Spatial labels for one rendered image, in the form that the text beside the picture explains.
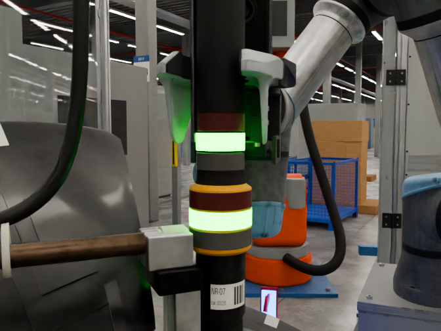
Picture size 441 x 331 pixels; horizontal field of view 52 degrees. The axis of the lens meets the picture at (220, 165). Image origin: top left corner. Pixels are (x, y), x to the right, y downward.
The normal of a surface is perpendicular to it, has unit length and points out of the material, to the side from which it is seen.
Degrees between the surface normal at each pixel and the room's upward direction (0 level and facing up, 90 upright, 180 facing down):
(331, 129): 90
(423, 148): 89
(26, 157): 41
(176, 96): 94
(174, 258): 90
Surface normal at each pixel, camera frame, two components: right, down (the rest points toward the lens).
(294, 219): -0.01, 0.07
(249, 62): 0.75, 0.05
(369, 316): -0.45, 0.07
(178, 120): 0.95, 0.10
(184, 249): 0.39, 0.07
